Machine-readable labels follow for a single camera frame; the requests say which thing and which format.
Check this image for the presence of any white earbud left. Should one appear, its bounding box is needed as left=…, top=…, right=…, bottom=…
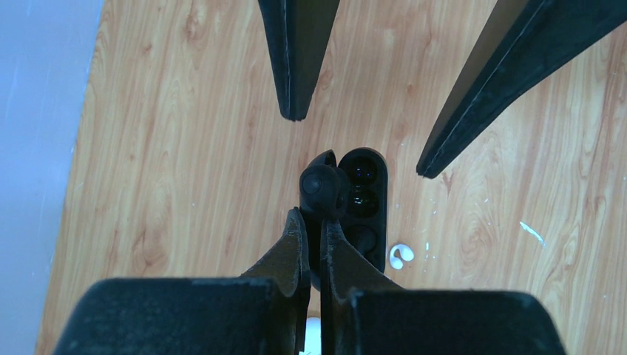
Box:
left=388, top=243, right=415, bottom=270

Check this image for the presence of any black earbud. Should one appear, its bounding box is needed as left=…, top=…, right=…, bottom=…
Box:
left=299, top=164, right=350, bottom=220

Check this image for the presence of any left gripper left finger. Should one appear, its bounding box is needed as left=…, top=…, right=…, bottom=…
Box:
left=54, top=209, right=311, bottom=354

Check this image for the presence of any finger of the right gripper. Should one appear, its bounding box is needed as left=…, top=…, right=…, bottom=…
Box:
left=416, top=0, right=626, bottom=179
left=258, top=0, right=339, bottom=121

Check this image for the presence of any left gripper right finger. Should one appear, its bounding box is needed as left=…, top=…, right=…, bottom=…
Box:
left=320, top=220, right=565, bottom=354

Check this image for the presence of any black charging case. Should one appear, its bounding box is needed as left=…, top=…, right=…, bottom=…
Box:
left=299, top=147, right=388, bottom=289

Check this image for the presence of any white charging case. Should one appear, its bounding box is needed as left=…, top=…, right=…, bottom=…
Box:
left=300, top=317, right=322, bottom=355

